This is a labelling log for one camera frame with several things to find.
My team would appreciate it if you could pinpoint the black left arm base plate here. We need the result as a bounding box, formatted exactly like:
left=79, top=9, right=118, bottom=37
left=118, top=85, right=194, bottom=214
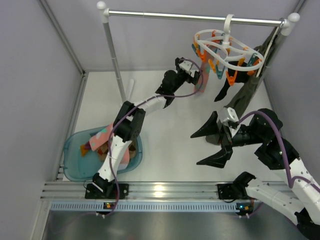
left=84, top=183, right=129, bottom=200

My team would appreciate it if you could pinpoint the grey slotted cable duct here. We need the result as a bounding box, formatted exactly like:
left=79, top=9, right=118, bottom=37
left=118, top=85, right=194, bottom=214
left=50, top=201, right=252, bottom=213

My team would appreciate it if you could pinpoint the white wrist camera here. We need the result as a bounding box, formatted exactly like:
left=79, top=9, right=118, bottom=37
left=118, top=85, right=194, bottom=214
left=218, top=107, right=239, bottom=129
left=178, top=60, right=193, bottom=74

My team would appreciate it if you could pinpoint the silver clothes rack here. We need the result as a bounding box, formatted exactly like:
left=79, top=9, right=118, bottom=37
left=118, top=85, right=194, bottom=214
left=96, top=0, right=306, bottom=103

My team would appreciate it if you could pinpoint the teal plastic basin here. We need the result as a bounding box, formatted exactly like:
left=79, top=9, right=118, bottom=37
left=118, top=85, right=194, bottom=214
left=63, top=126, right=143, bottom=182

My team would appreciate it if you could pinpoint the beige argyle sock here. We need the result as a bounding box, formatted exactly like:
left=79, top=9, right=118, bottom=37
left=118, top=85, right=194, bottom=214
left=96, top=142, right=109, bottom=162
left=128, top=140, right=138, bottom=160

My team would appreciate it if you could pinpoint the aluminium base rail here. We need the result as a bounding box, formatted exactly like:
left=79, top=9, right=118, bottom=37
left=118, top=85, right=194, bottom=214
left=40, top=180, right=228, bottom=201

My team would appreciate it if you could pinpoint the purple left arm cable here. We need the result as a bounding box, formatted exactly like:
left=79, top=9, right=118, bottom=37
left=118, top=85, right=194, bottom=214
left=103, top=59, right=205, bottom=218

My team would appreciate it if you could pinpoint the orange clothes peg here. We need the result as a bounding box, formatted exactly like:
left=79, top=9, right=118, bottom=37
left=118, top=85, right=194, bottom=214
left=226, top=70, right=238, bottom=86

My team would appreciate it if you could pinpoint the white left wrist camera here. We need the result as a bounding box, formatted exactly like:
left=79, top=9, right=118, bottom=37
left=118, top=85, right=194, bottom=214
left=178, top=60, right=193, bottom=74

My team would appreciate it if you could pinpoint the maroon purple orange sock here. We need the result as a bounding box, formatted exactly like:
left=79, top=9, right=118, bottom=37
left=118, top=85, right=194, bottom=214
left=80, top=141, right=92, bottom=157

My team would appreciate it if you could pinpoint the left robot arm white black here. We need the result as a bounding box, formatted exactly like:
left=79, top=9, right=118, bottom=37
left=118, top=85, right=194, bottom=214
left=92, top=58, right=204, bottom=197

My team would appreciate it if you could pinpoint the pink patterned sock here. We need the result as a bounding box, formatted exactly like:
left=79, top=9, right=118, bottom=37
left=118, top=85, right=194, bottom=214
left=193, top=62, right=211, bottom=94
left=89, top=124, right=113, bottom=151

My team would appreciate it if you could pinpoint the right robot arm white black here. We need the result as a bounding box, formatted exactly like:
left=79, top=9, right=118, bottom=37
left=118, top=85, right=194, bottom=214
left=191, top=107, right=320, bottom=240

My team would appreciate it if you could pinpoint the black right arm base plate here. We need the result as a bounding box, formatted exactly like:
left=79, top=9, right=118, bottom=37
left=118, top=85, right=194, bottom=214
left=217, top=183, right=250, bottom=200

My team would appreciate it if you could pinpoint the olive green hanging garment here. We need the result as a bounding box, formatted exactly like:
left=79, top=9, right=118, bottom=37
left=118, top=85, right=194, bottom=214
left=204, top=27, right=283, bottom=146

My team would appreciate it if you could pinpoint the white garment hanger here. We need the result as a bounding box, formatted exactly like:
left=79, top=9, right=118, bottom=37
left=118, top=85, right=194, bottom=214
left=255, top=26, right=281, bottom=78

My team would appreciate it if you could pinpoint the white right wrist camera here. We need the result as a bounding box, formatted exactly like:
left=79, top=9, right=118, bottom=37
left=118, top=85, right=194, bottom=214
left=218, top=107, right=239, bottom=129

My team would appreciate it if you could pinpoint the teal clothes peg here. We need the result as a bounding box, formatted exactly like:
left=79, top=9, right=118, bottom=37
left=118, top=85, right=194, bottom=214
left=215, top=64, right=225, bottom=80

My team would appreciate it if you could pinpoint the white clip hanger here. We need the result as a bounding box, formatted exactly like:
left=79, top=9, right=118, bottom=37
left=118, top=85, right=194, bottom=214
left=192, top=14, right=264, bottom=77

